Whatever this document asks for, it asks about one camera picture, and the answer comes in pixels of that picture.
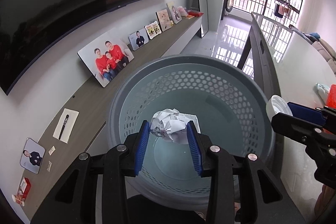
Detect child photo frame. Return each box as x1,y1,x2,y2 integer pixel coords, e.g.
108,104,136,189
167,1,182,24

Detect white paper ball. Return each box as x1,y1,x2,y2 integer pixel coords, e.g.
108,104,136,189
150,109,201,144

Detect red plastic bag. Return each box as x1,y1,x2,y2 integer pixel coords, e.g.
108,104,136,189
326,84,336,109

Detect grey perforated trash basket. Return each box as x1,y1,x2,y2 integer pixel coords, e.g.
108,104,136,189
108,55,275,210

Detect portrait photo on shelf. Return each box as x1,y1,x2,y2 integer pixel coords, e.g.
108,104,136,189
20,138,46,174

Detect white bottle cap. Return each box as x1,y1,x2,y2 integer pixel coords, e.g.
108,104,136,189
266,95,293,121

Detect light blue wipes packet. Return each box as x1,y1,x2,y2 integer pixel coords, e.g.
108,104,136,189
315,83,330,104

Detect red small box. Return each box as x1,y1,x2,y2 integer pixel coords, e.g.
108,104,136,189
16,177,31,202

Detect white paper with pen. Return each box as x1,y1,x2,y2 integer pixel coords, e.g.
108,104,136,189
53,109,79,143

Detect red packet on shelf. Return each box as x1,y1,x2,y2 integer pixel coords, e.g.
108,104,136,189
188,10,203,17

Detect scalloped frame photo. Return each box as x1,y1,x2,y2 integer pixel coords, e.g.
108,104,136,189
145,21,162,40

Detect person right hand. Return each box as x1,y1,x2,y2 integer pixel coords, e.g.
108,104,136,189
314,185,335,216

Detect grey sectional sofa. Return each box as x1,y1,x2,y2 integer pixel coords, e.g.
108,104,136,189
312,39,336,74

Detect family photo red clothes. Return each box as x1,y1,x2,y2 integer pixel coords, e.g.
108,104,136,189
77,28,134,87

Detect grey TV console shelf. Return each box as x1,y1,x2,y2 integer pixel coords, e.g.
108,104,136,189
23,17,202,219

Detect small portrait photo dark suit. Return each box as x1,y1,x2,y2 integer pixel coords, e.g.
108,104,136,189
129,28,149,51

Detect baby photo canvas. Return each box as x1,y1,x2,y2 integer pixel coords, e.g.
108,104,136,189
156,9,172,32

